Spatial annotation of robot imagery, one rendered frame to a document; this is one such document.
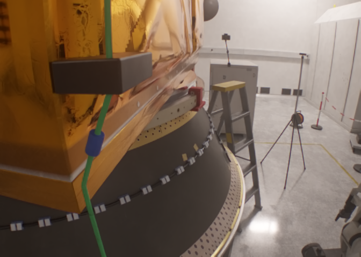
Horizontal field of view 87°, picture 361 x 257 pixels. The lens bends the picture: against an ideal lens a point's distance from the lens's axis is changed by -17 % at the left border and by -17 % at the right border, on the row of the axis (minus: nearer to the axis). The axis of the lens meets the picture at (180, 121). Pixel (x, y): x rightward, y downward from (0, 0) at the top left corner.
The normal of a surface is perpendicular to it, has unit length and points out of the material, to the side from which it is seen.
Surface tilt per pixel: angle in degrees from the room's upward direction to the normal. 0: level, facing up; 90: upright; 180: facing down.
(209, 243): 43
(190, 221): 62
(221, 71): 90
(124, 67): 90
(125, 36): 90
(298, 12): 90
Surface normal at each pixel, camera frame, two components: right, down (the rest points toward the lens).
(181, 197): 0.69, -0.25
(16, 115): -0.13, 0.46
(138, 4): 0.97, 0.07
